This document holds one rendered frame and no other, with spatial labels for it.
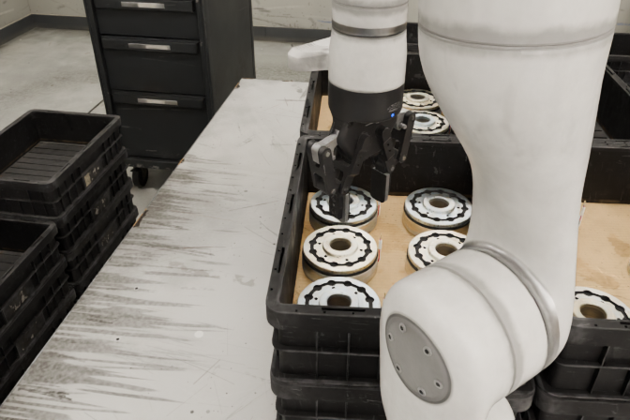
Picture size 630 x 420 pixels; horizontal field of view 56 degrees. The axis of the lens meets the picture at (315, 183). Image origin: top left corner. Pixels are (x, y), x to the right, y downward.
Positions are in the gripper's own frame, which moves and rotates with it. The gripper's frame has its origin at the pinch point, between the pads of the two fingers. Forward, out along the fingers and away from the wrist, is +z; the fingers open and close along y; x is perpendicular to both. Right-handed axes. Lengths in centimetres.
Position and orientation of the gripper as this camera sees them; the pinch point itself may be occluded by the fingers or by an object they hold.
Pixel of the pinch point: (360, 197)
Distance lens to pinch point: 65.9
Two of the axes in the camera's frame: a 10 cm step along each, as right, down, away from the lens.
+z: 0.0, 8.5, 5.3
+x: -6.5, -4.0, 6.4
